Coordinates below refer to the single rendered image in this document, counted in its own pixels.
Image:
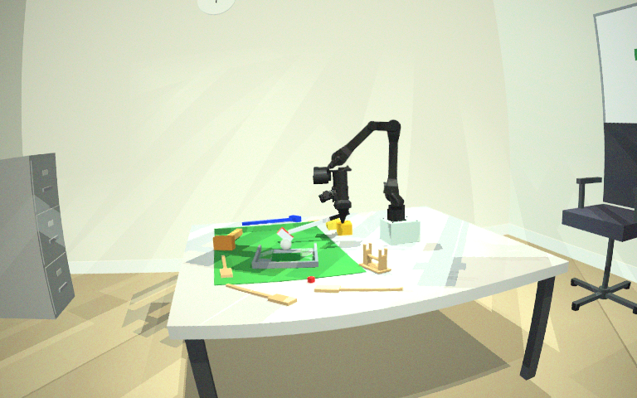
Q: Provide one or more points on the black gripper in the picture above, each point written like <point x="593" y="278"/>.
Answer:
<point x="342" y="204"/>

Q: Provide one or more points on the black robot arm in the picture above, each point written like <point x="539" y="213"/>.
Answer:
<point x="322" y="175"/>

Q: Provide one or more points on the white golf ball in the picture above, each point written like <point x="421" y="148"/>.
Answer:
<point x="285" y="244"/>

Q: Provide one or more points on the green putting mat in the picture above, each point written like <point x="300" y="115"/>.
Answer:
<point x="332" y="260"/>

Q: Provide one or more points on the blue putter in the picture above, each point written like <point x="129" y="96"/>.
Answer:
<point x="292" y="218"/>

